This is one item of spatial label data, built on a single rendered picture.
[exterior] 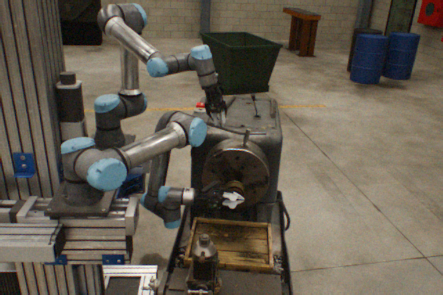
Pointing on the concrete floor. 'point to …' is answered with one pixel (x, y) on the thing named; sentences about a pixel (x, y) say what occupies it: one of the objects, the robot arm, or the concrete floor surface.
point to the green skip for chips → (241, 61)
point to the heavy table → (302, 30)
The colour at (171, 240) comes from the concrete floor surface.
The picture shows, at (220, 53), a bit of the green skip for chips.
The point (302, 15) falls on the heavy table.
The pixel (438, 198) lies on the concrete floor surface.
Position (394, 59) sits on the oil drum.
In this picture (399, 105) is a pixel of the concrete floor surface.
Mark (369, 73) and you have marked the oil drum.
